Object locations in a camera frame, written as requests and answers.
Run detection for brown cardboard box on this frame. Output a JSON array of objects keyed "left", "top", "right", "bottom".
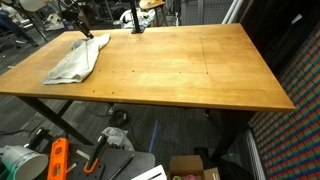
[{"left": 167, "top": 154, "right": 222, "bottom": 180}]

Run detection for orange level tool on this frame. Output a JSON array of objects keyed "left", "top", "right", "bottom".
[{"left": 46, "top": 137, "right": 70, "bottom": 180}]

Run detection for white pegboard panel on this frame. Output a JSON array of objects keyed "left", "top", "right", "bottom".
[{"left": 179, "top": 0, "right": 232, "bottom": 25}]

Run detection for silver aluminium rail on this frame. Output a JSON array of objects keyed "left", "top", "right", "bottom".
[{"left": 245, "top": 127, "right": 268, "bottom": 180}]

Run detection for orange handled black clamp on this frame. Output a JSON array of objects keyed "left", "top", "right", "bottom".
[{"left": 82, "top": 133, "right": 110, "bottom": 175}]

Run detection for black coiled floor cable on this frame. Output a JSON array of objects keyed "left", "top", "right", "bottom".
[{"left": 109, "top": 108, "right": 130, "bottom": 128}]

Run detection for white poles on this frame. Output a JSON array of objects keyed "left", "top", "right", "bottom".
[{"left": 221, "top": 0, "right": 248, "bottom": 24}]

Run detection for colourful woven wall curtain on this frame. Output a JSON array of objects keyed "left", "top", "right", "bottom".
[{"left": 248, "top": 24, "right": 320, "bottom": 180}]

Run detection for white plastic bag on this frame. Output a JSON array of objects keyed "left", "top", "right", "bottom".
[{"left": 100, "top": 125, "right": 137, "bottom": 152}]

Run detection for white paper label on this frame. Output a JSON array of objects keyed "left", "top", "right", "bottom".
[{"left": 291, "top": 12, "right": 304, "bottom": 24}]

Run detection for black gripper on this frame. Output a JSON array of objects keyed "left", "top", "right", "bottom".
[{"left": 70, "top": 18, "right": 96, "bottom": 41}]

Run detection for black table leg frame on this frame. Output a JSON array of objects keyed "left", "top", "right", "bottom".
[{"left": 15, "top": 95, "right": 256, "bottom": 163}]

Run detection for black bag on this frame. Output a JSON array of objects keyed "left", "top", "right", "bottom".
[{"left": 194, "top": 146, "right": 266, "bottom": 180}]

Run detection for white bucket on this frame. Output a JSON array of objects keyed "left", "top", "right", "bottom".
[{"left": 0, "top": 144, "right": 50, "bottom": 180}]

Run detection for black tool board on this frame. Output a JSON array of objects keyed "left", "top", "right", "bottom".
[{"left": 64, "top": 143, "right": 157, "bottom": 180}]

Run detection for white crumpled cloth pile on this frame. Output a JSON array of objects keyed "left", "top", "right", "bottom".
[{"left": 119, "top": 8, "right": 157, "bottom": 30}]

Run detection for silver metal bar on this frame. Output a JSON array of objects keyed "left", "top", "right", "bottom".
[{"left": 75, "top": 149, "right": 92, "bottom": 161}]

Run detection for black vertical pole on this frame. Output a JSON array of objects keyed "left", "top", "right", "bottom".
[{"left": 129, "top": 0, "right": 147, "bottom": 35}]

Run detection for black curtain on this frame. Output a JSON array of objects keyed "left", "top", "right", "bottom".
[{"left": 240, "top": 0, "right": 320, "bottom": 76}]

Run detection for round wooden stool table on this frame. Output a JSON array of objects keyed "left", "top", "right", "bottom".
[{"left": 138, "top": 0, "right": 168, "bottom": 27}]

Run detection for blue floor tape strip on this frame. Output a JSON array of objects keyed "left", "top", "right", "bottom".
[{"left": 148, "top": 119, "right": 160, "bottom": 155}]

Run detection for white cloth towel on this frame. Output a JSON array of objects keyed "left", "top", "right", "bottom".
[{"left": 42, "top": 33, "right": 112, "bottom": 85}]

